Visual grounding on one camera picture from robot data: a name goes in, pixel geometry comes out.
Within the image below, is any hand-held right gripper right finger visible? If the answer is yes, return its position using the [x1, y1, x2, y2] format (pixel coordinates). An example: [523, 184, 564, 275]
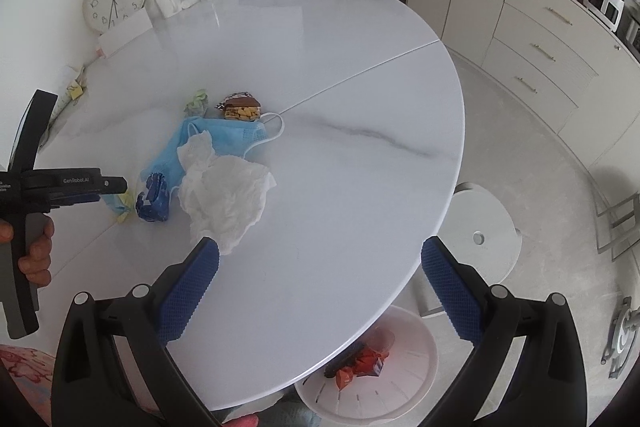
[421, 237, 588, 427]

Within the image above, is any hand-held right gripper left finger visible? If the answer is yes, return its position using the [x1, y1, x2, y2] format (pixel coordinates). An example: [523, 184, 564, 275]
[51, 237, 221, 427]

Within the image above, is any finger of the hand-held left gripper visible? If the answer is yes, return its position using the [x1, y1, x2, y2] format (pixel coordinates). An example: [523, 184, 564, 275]
[99, 175, 128, 197]

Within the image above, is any light blue yellow paper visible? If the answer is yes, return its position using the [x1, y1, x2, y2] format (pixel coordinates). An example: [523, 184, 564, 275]
[104, 189, 139, 223]

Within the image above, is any dark blue paper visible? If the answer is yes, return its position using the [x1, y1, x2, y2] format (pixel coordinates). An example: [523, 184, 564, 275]
[135, 172, 172, 223]

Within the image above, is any white plastic bin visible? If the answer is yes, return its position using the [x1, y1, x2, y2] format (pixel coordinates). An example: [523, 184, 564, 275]
[294, 304, 440, 423]

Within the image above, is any white tissue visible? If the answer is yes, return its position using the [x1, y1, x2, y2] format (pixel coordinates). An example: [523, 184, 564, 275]
[177, 130, 278, 257]

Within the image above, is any orange-red paper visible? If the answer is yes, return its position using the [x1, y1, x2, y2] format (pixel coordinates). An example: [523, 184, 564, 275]
[335, 349, 387, 391]

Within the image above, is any green paper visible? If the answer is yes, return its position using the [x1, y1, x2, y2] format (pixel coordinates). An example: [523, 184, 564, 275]
[183, 89, 210, 117]

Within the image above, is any blue face mask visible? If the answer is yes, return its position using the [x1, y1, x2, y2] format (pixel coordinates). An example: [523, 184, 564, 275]
[141, 111, 285, 200]

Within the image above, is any snack bar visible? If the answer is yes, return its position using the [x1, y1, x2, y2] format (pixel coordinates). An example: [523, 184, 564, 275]
[215, 92, 263, 123]

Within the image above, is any person's left hand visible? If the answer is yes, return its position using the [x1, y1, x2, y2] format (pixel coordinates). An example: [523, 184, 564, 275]
[0, 218, 55, 288]

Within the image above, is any cream patterned box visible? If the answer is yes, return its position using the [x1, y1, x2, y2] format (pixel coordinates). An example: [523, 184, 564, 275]
[47, 66, 90, 134]

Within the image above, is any white round stool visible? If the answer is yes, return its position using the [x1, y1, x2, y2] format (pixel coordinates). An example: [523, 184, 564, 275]
[421, 183, 523, 319]

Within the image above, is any white envelope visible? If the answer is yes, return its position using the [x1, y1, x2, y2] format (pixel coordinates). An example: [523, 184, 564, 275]
[97, 9, 154, 56]

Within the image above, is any grey metal device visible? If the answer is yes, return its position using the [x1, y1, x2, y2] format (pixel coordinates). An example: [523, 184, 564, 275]
[602, 294, 640, 383]

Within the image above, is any person's pink patterned clothing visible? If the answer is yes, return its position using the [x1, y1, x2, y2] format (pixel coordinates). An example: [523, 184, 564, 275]
[0, 344, 54, 427]

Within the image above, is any beige drawer cabinet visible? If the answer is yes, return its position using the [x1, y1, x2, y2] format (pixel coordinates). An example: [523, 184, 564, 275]
[480, 0, 640, 158]

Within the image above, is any silver black appliance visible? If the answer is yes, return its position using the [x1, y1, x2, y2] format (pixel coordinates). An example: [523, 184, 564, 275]
[617, 2, 640, 48]

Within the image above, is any white toaster oven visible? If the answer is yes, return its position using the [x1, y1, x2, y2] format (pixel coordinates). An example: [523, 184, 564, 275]
[583, 0, 626, 32]

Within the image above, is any metal frame chair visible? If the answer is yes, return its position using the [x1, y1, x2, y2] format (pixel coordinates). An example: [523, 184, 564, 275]
[594, 192, 640, 264]

